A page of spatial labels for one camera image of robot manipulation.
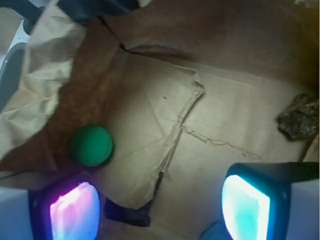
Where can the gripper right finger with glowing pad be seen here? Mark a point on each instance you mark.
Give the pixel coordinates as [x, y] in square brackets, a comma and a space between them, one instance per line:
[272, 201]

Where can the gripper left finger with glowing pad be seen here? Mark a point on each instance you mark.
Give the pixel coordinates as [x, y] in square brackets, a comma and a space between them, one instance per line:
[48, 206]

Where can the green ball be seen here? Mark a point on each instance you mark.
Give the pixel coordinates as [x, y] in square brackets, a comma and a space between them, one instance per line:
[91, 145]

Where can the blue plastic bottle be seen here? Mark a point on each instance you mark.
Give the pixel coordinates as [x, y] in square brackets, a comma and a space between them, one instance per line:
[215, 231]

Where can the brown rock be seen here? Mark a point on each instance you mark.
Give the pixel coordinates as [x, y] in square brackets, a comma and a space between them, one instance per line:
[301, 118]

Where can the brown paper bag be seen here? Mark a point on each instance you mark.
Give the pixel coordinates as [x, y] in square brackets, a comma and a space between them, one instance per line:
[186, 88]

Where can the white plastic bin lid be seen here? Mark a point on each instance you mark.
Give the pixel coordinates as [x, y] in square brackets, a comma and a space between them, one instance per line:
[11, 64]

